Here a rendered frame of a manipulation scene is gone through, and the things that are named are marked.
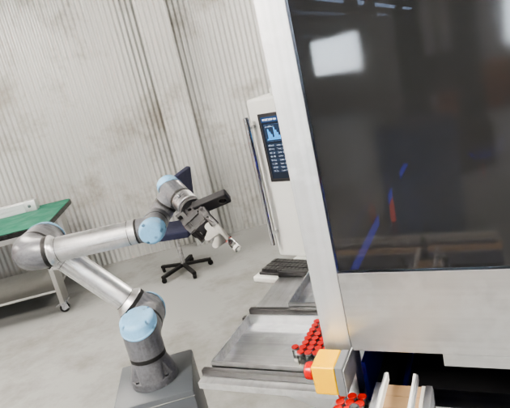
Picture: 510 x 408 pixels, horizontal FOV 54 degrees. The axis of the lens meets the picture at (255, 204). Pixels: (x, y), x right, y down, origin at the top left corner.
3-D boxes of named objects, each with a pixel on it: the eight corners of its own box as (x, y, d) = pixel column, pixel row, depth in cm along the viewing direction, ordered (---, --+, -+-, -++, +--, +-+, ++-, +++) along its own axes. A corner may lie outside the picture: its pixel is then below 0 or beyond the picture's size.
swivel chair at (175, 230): (212, 254, 500) (189, 164, 476) (218, 273, 450) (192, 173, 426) (159, 269, 494) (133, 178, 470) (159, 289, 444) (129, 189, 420)
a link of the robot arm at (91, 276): (148, 347, 167) (6, 253, 156) (154, 326, 182) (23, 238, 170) (170, 321, 165) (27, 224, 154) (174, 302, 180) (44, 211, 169)
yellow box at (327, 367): (354, 376, 115) (349, 349, 113) (347, 397, 108) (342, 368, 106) (322, 374, 118) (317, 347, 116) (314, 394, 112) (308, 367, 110)
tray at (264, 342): (350, 325, 150) (348, 316, 149) (327, 380, 128) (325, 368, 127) (250, 323, 165) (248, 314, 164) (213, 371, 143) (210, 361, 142)
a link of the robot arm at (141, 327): (125, 366, 155) (112, 328, 152) (132, 343, 168) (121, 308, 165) (163, 357, 155) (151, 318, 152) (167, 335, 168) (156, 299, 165)
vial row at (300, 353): (324, 332, 150) (320, 318, 149) (305, 368, 135) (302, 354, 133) (316, 332, 151) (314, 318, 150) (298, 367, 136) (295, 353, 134)
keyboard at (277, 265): (354, 265, 209) (354, 260, 208) (341, 280, 198) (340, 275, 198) (275, 261, 232) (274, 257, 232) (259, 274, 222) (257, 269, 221)
